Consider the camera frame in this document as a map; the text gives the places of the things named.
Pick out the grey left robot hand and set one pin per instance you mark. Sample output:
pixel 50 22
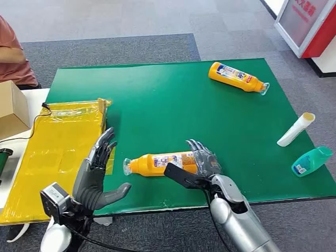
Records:
pixel 87 184

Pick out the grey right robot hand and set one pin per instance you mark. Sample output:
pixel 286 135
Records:
pixel 207 165

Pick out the orange bottle with clear cap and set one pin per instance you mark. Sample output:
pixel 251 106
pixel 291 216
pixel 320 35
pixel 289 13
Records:
pixel 146 165
pixel 233 77

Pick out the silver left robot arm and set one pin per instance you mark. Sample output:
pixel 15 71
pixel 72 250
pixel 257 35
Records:
pixel 55 240

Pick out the person's forearm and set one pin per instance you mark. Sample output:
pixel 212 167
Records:
pixel 11 55

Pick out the white tube bottle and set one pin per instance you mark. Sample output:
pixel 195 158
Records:
pixel 295 130

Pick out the teal plastic bottle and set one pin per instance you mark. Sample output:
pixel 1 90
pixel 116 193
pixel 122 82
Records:
pixel 311 161

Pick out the yellow plastic sheet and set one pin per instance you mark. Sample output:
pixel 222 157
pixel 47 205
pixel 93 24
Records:
pixel 50 156

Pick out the green table mat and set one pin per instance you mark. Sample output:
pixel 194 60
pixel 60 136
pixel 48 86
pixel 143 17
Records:
pixel 171 111

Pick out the dark green round object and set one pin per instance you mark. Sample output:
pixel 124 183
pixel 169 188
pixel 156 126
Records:
pixel 4 163

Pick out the brown cardboard box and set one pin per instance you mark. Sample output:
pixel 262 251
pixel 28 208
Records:
pixel 11 107

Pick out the person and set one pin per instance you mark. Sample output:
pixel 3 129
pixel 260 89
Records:
pixel 16 73

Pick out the red and white display stand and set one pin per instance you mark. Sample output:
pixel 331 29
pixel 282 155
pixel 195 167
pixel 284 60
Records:
pixel 312 29

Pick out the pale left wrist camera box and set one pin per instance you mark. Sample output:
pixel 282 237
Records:
pixel 53 198

